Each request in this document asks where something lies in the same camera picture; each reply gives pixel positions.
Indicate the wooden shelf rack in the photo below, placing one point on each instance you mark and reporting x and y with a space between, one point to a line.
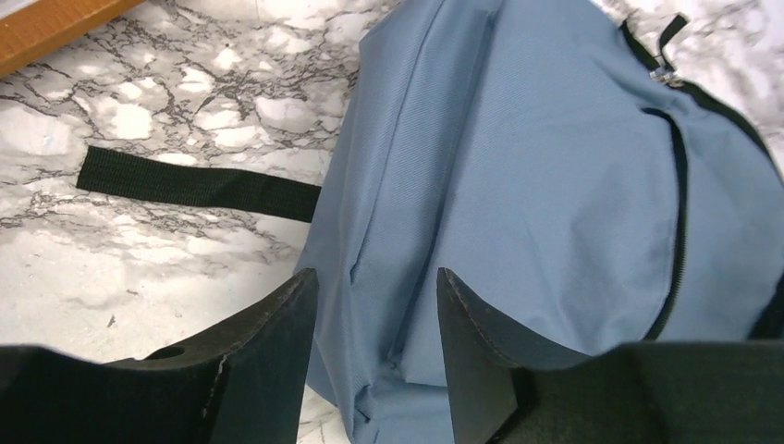
31 30

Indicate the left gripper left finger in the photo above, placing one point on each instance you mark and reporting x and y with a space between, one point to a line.
238 381

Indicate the blue backpack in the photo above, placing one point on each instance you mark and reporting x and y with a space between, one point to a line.
571 177

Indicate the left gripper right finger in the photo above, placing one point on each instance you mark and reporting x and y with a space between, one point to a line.
508 384

